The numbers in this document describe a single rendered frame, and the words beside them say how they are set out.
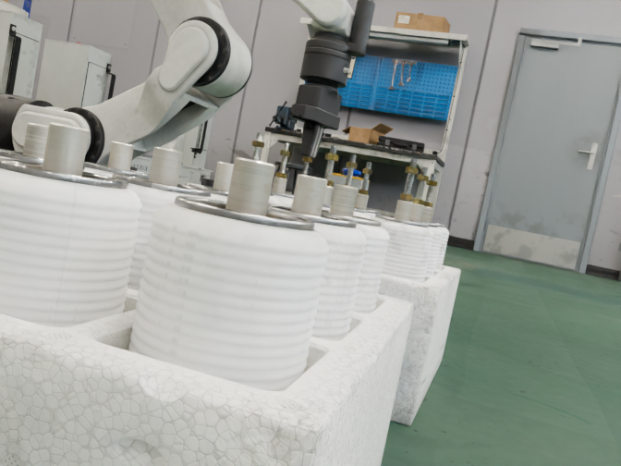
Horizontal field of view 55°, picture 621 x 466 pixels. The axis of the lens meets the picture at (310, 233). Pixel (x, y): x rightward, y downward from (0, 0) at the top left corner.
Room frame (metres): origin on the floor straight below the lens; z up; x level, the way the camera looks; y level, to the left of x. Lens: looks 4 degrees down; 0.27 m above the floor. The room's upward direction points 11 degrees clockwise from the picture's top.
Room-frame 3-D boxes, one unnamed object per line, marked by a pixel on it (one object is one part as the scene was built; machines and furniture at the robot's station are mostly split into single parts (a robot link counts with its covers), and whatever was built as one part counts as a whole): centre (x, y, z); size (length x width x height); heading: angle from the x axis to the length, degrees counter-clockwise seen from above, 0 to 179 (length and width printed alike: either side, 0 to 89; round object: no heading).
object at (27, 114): (1.42, 0.58, 0.28); 0.21 x 0.20 x 0.13; 73
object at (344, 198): (0.55, -0.02, 0.26); 0.02 x 0.02 x 0.03
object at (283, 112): (5.58, 0.43, 0.87); 0.41 x 0.17 x 0.25; 163
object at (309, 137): (1.13, 0.04, 0.36); 0.03 x 0.02 x 0.06; 59
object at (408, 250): (0.84, -0.12, 0.16); 0.10 x 0.10 x 0.18
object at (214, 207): (0.32, 0.04, 0.25); 0.08 x 0.08 x 0.01
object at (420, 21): (5.77, -0.65, 1.96); 0.46 x 0.28 x 0.16; 69
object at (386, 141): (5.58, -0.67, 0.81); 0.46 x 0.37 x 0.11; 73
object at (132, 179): (0.47, 0.12, 0.25); 0.08 x 0.08 x 0.01
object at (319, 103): (1.14, 0.03, 0.45); 0.13 x 0.10 x 0.12; 149
